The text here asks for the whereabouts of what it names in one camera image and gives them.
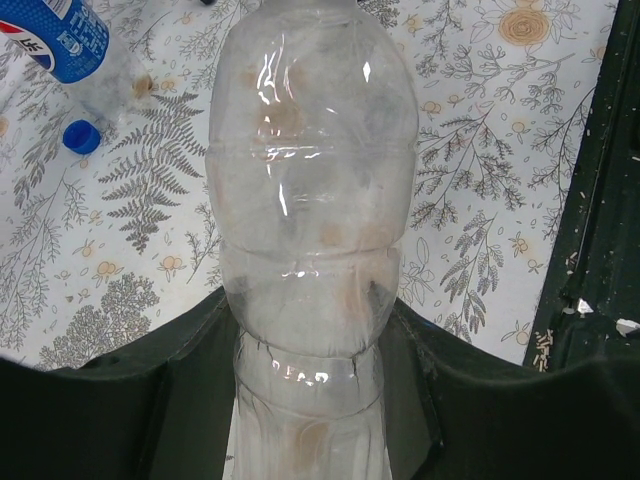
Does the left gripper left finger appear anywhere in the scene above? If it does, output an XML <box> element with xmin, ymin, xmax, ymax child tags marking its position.
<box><xmin>1</xmin><ymin>290</ymin><xmax>238</xmax><ymax>479</ymax></box>

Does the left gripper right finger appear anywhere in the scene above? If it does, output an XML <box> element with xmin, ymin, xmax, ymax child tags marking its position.
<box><xmin>379</xmin><ymin>302</ymin><xmax>639</xmax><ymax>479</ymax></box>

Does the blue bottle cap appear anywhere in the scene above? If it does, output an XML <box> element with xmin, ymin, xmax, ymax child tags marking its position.
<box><xmin>62</xmin><ymin>120</ymin><xmax>101</xmax><ymax>155</ymax></box>

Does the clear Pepsi bottle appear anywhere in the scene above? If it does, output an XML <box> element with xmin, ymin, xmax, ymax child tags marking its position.
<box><xmin>1</xmin><ymin>0</ymin><xmax>153</xmax><ymax>121</ymax></box>

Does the floral tablecloth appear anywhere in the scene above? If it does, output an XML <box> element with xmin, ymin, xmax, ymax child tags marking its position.
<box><xmin>1</xmin><ymin>1</ymin><xmax>616</xmax><ymax>370</ymax></box>

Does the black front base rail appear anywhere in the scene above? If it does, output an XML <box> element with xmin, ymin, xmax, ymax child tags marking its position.
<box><xmin>523</xmin><ymin>1</ymin><xmax>639</xmax><ymax>372</ymax></box>

